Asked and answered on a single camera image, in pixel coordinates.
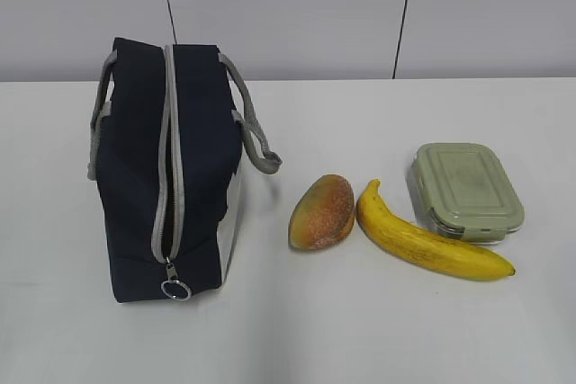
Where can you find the yellow banana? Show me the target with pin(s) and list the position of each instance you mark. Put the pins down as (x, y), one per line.
(423, 248)

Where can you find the green lidded glass container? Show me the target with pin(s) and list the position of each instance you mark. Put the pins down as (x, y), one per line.
(461, 191)

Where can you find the orange yellow mango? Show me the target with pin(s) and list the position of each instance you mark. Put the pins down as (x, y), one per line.
(324, 215)

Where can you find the navy insulated lunch bag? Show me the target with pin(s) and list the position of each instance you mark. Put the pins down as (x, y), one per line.
(168, 131)

